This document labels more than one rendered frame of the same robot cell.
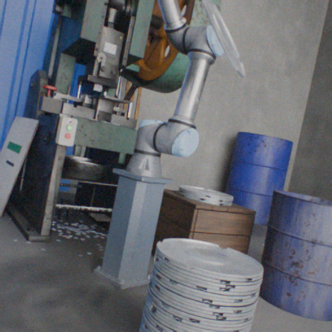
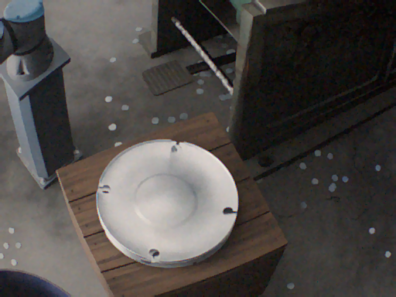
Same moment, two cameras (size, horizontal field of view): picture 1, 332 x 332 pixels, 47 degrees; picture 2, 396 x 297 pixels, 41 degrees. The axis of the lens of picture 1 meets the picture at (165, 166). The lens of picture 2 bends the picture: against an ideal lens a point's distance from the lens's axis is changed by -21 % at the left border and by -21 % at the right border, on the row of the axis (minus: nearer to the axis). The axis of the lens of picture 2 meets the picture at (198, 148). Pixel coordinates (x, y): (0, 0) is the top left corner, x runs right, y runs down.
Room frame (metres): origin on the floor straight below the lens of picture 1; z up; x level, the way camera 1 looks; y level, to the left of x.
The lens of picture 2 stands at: (2.10, -0.88, 1.53)
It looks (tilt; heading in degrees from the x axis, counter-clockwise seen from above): 56 degrees down; 92
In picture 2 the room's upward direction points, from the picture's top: 4 degrees clockwise
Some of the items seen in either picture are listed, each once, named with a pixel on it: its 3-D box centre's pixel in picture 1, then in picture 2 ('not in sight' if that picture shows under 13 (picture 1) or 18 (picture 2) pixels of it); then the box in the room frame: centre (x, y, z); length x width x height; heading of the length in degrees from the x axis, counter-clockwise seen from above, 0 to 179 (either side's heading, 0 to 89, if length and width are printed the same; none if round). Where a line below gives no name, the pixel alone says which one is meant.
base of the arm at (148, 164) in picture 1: (145, 163); (28, 49); (1.62, 0.08, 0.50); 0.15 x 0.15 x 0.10
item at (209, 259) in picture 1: (209, 256); not in sight; (1.03, -0.16, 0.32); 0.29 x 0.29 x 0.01
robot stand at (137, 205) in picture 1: (133, 226); (38, 110); (1.62, 0.08, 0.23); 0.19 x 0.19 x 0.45; 48
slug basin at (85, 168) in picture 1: (82, 168); not in sight; (2.28, 0.48, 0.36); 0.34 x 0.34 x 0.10
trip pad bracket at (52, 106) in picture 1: (48, 115); not in sight; (1.92, 0.62, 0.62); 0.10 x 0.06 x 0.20; 123
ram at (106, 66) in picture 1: (106, 53); not in sight; (2.25, 0.46, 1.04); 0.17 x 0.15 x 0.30; 33
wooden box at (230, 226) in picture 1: (198, 231); (165, 244); (2.03, -0.24, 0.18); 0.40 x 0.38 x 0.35; 30
